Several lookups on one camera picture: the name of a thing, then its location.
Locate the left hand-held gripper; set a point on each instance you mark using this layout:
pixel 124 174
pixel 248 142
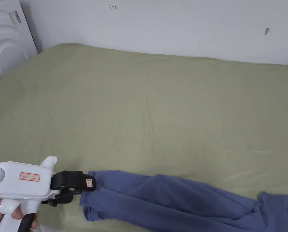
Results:
pixel 13 186

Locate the blue garment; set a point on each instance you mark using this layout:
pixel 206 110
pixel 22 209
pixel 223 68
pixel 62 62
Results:
pixel 158 200

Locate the bed with pale green sheet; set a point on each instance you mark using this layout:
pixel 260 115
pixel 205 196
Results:
pixel 143 108

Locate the white washing machine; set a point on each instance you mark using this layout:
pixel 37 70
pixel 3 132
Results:
pixel 3 36

